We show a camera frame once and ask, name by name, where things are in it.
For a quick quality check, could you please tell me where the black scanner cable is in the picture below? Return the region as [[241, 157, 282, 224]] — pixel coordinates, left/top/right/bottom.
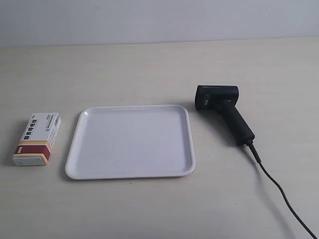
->
[[245, 140, 319, 239]]

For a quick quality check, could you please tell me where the white red medicine box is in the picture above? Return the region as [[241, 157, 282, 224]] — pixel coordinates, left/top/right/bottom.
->
[[12, 113, 61, 166]]

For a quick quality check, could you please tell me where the white plastic tray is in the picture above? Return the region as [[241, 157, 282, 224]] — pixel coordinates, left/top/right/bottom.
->
[[65, 105, 195, 180]]

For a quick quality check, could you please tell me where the black handheld barcode scanner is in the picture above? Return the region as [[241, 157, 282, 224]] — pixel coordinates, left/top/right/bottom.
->
[[194, 85, 255, 146]]

